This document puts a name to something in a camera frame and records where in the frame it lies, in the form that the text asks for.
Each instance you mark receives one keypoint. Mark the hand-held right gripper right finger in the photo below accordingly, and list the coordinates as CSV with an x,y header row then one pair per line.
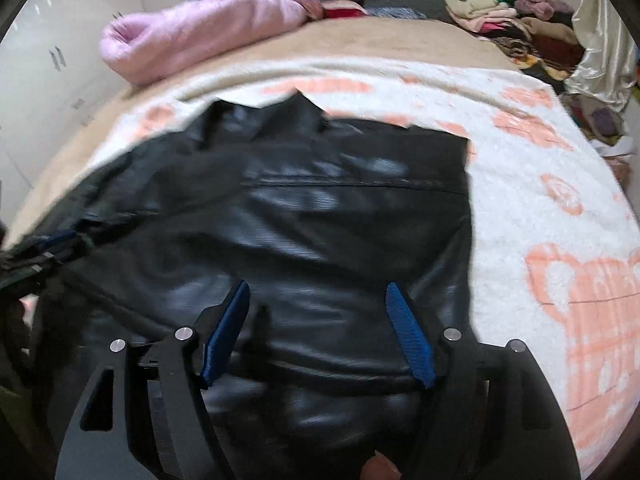
x,y
407,332

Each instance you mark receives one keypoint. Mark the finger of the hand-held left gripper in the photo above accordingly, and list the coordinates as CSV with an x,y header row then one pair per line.
x,y
60,241

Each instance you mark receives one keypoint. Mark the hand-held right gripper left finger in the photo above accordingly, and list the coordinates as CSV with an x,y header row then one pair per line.
x,y
225,332

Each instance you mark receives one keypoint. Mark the black leather jacket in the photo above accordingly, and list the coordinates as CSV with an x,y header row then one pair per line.
x,y
320,230

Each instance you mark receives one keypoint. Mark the pile of mixed clothes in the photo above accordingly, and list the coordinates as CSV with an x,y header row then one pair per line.
x,y
510,25

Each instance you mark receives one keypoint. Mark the heap of colourful clothes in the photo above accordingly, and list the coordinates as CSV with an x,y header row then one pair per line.
x,y
345,7

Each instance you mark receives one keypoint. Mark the person's right hand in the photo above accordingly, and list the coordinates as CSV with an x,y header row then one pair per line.
x,y
380,467

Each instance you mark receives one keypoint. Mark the white orange printed blanket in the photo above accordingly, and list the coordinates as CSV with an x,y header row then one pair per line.
x,y
540,220

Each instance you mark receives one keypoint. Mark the white wardrobe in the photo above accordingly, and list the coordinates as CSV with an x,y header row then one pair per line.
x,y
45,60

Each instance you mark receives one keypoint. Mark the pink padded jacket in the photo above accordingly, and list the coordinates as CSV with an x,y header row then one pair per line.
x,y
200,30

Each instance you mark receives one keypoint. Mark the beige bed sheet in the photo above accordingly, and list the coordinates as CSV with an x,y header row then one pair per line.
x,y
350,42

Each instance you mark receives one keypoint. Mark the white satin curtain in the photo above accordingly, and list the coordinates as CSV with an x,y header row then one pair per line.
x,y
600,45

